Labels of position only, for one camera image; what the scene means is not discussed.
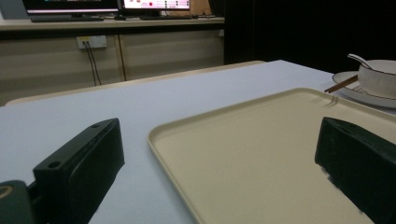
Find white bowl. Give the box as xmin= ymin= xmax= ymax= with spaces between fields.
xmin=357 ymin=59 xmax=396 ymax=100

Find black cable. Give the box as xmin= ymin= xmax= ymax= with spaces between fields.
xmin=82 ymin=41 xmax=103 ymax=87

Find black curtain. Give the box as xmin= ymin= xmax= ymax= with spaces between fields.
xmin=223 ymin=0 xmax=396 ymax=75

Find black computer monitor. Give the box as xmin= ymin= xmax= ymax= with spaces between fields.
xmin=21 ymin=0 xmax=120 ymax=16

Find white wall socket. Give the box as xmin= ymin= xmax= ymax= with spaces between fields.
xmin=76 ymin=35 xmax=108 ymax=50

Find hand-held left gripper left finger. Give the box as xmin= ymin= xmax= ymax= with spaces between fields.
xmin=33 ymin=118 xmax=126 ymax=224

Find beige plastic tray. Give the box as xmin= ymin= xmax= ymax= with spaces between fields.
xmin=147 ymin=88 xmax=396 ymax=224

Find white spoon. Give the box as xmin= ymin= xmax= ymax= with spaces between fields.
xmin=346 ymin=53 xmax=373 ymax=70

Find brown wooden chopsticks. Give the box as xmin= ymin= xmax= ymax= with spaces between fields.
xmin=324 ymin=74 xmax=360 ymax=94

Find beige long desk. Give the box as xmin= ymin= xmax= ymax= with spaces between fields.
xmin=0 ymin=16 xmax=226 ymax=106

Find white plate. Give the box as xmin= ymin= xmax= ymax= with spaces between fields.
xmin=332 ymin=71 xmax=396 ymax=109

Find black keyboard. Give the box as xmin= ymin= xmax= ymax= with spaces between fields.
xmin=139 ymin=14 xmax=194 ymax=21
xmin=30 ymin=15 xmax=105 ymax=23

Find computer monitor with bright screen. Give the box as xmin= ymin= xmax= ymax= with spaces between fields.
xmin=120 ymin=0 xmax=191 ymax=11

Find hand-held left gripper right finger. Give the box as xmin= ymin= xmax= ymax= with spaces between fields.
xmin=314 ymin=117 xmax=396 ymax=224

